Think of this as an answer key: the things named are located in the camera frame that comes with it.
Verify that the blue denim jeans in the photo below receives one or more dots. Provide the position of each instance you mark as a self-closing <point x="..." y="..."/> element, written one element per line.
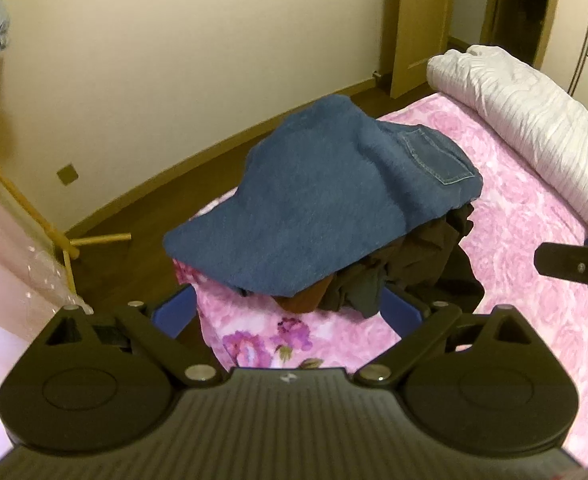
<point x="299" y="200"/>

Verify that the wooden clothes stand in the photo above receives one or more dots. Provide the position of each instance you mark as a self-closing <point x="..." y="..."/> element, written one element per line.
<point x="34" y="210"/>

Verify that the pale pink plastic-covered cloth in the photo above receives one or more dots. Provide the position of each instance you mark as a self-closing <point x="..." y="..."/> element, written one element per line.
<point x="9" y="270"/>

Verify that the wooden door frame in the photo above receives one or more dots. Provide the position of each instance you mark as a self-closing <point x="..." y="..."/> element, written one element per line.
<point x="553" y="10"/>

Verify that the brown crumpled garment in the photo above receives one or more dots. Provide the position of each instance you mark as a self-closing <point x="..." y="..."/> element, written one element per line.
<point x="299" y="302"/>

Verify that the dark olive crumpled garment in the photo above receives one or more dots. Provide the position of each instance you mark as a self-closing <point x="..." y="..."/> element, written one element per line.
<point x="413" y="260"/>

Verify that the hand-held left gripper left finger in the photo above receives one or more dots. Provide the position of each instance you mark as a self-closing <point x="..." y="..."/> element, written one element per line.
<point x="174" y="311"/>

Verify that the white ribbed quilt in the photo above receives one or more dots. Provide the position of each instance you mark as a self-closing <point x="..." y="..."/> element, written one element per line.
<point x="523" y="105"/>

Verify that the brass wall socket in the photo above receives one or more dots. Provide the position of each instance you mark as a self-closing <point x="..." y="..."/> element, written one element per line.
<point x="68" y="174"/>

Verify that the metal door stop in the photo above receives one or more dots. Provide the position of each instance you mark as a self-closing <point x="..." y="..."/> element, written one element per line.
<point x="381" y="76"/>

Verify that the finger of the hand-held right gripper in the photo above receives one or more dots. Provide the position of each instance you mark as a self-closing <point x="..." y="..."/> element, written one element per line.
<point x="568" y="265"/>

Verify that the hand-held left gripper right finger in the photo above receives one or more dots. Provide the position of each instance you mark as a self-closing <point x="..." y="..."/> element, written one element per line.
<point x="399" y="310"/>

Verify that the wooden door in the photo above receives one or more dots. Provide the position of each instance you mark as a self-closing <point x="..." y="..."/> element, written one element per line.
<point x="418" y="25"/>

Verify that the pink floral blanket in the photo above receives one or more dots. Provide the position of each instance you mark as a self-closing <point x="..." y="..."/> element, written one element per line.
<point x="523" y="260"/>

